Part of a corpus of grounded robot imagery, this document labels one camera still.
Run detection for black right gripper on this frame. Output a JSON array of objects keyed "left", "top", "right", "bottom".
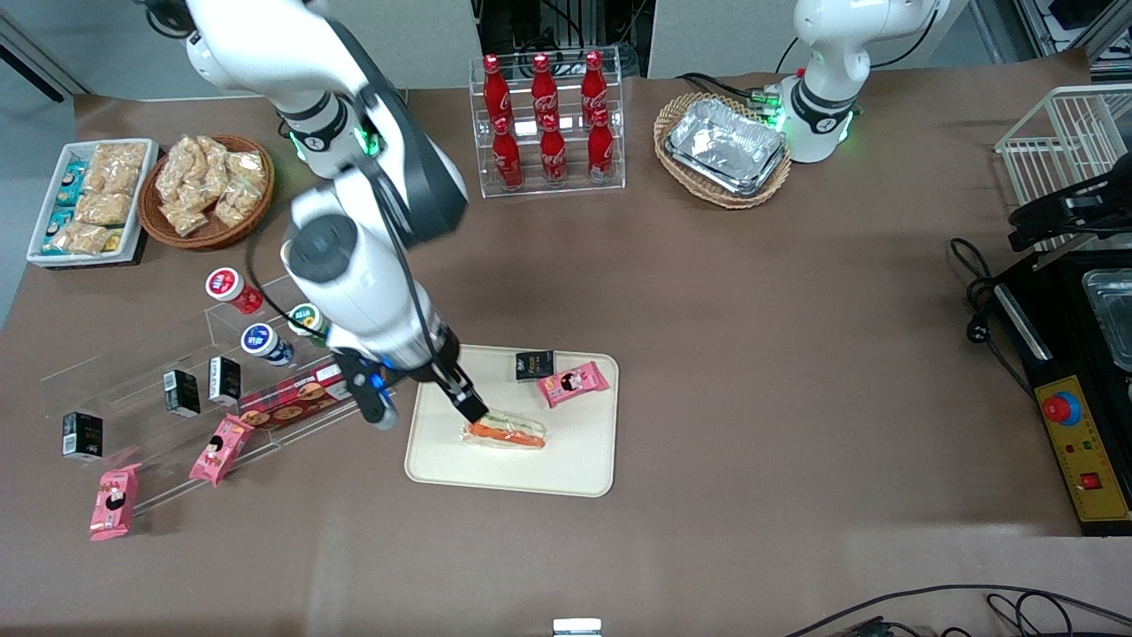
[{"left": 336, "top": 327, "right": 490, "bottom": 424}]

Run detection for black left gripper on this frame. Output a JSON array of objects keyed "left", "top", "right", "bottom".
[{"left": 1008, "top": 168, "right": 1132, "bottom": 252}]

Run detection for sandwich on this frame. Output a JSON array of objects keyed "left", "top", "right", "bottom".
[{"left": 462, "top": 410, "right": 547, "bottom": 450}]

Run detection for foil tray in machine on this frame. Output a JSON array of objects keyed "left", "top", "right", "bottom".
[{"left": 1081, "top": 268, "right": 1132, "bottom": 372}]

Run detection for cream plastic tray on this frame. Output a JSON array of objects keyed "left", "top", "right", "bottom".
[{"left": 404, "top": 342, "right": 620, "bottom": 499}]

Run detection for white rectangular snack tray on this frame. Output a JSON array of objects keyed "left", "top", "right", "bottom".
[{"left": 27, "top": 139, "right": 160, "bottom": 266}]

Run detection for pink snack packet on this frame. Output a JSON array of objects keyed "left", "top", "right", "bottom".
[
  {"left": 88, "top": 463, "right": 142, "bottom": 542},
  {"left": 188, "top": 414, "right": 255, "bottom": 487},
  {"left": 535, "top": 361, "right": 611, "bottom": 410}
]

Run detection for black sealing machine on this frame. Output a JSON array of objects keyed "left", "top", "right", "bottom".
[{"left": 990, "top": 246, "right": 1132, "bottom": 538}]

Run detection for red biscuit box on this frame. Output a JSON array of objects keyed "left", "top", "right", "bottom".
[{"left": 237, "top": 358, "right": 359, "bottom": 432}]

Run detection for green lid cup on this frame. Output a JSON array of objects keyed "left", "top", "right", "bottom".
[{"left": 287, "top": 303, "right": 333, "bottom": 344}]

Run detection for red emergency stop button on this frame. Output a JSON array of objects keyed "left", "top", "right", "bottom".
[{"left": 1042, "top": 389, "right": 1083, "bottom": 426}]

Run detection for blue lid cup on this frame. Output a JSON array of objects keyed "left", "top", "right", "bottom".
[{"left": 241, "top": 323, "right": 295, "bottom": 367}]

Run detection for red cola bottle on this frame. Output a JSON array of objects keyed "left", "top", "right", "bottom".
[
  {"left": 492, "top": 117, "right": 524, "bottom": 189},
  {"left": 587, "top": 109, "right": 616, "bottom": 182},
  {"left": 483, "top": 55, "right": 514, "bottom": 134},
  {"left": 539, "top": 113, "right": 569, "bottom": 185},
  {"left": 581, "top": 50, "right": 609, "bottom": 125},
  {"left": 531, "top": 54, "right": 560, "bottom": 129}
]

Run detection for clear acrylic bottle rack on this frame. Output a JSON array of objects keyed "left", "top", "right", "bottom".
[{"left": 469, "top": 46, "right": 626, "bottom": 199}]

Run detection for red lid cup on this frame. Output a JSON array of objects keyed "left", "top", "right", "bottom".
[{"left": 205, "top": 267, "right": 264, "bottom": 316}]

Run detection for clear bag of crackers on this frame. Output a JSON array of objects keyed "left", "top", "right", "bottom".
[
  {"left": 157, "top": 142, "right": 200, "bottom": 204},
  {"left": 215, "top": 181, "right": 259, "bottom": 229},
  {"left": 162, "top": 199, "right": 210, "bottom": 237},
  {"left": 226, "top": 150, "right": 266, "bottom": 191},
  {"left": 181, "top": 134, "right": 229, "bottom": 191}
]

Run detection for dark wicker basket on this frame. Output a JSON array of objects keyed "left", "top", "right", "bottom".
[{"left": 137, "top": 134, "right": 275, "bottom": 250}]

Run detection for light wicker basket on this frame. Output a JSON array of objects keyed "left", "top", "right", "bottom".
[{"left": 654, "top": 92, "right": 792, "bottom": 210}]

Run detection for stack of foil trays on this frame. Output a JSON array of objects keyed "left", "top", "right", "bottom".
[{"left": 665, "top": 97, "right": 788, "bottom": 197}]

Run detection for clear acrylic tiered stand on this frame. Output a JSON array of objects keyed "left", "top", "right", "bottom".
[{"left": 40, "top": 274, "right": 396, "bottom": 516}]

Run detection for beige snack bag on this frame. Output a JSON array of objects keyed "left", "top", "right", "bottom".
[
  {"left": 84, "top": 164, "right": 135, "bottom": 197},
  {"left": 88, "top": 142, "right": 148, "bottom": 171},
  {"left": 51, "top": 223, "right": 111, "bottom": 256},
  {"left": 75, "top": 193, "right": 131, "bottom": 226}
]

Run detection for black power cable with plug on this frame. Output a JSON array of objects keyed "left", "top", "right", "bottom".
[{"left": 949, "top": 237, "right": 1040, "bottom": 399}]

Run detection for white wire basket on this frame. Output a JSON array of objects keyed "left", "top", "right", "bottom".
[{"left": 995, "top": 84, "right": 1132, "bottom": 253}]

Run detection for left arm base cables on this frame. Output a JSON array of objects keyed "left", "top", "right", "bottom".
[{"left": 677, "top": 71, "right": 784, "bottom": 114}]

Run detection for long black cable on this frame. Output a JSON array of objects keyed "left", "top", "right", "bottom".
[{"left": 783, "top": 584, "right": 1132, "bottom": 637}]

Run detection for looped black cable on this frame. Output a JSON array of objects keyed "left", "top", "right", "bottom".
[{"left": 986, "top": 591, "right": 1132, "bottom": 637}]

